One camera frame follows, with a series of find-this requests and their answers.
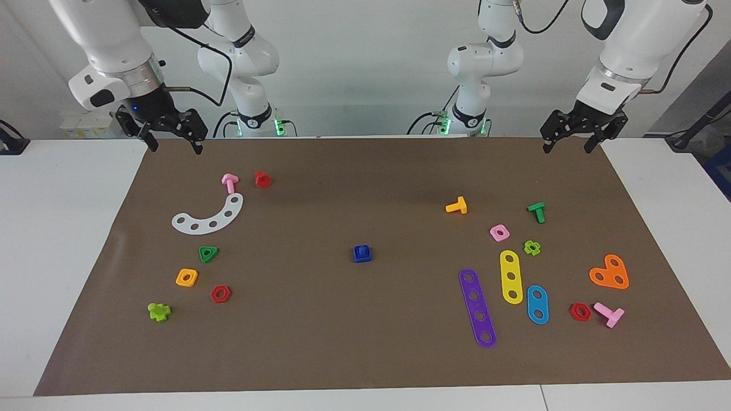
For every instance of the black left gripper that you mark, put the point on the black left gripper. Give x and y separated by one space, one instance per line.
591 117

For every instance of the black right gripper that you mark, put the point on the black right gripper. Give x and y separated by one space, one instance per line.
154 111

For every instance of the blue square toy nut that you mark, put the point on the blue square toy nut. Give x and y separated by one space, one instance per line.
357 255

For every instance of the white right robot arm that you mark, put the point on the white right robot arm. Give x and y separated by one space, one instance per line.
108 34

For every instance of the white small boxes stack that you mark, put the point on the white small boxes stack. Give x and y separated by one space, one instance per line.
85 125

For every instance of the pink toy bolt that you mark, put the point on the pink toy bolt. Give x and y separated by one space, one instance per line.
612 315
229 181

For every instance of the green toy bolt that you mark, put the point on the green toy bolt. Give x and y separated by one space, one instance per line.
537 211

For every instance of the white curved five-hole plate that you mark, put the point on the white curved five-hole plate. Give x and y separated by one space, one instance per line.
204 227

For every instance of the red toy bolt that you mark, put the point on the red toy bolt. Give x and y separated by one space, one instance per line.
262 180

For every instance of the black stand pole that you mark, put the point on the black stand pole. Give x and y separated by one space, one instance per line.
699 123

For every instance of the lime cross toy nut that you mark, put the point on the lime cross toy nut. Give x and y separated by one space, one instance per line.
526 246

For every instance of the green triangle toy nut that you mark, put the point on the green triangle toy nut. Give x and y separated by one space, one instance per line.
213 250

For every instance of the pink square toy nut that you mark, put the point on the pink square toy nut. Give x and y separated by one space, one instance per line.
493 230

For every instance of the blue crate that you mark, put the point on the blue crate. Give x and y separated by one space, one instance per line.
721 171

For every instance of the orange toy bolt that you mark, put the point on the orange toy bolt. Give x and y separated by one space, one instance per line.
460 206

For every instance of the orange heart three-hole plate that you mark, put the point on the orange heart three-hole plate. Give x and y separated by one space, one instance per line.
610 274

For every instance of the black clamp device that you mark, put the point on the black clamp device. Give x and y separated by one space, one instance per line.
11 145

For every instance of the orange square toy nut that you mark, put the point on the orange square toy nut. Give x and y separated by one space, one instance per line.
180 281

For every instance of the yellow three-hole strip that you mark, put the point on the yellow three-hole strip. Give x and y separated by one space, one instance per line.
510 267

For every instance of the red hexagon toy nut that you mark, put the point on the red hexagon toy nut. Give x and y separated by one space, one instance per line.
227 297
588 314

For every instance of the blue two-hole strip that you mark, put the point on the blue two-hole strip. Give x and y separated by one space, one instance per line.
537 305

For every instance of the lime cross-head toy bolt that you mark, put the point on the lime cross-head toy bolt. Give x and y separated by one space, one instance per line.
159 313

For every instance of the purple four-hole strip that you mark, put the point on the purple four-hole strip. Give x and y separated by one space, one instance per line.
477 306

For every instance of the brown table mat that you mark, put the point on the brown table mat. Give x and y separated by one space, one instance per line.
342 319

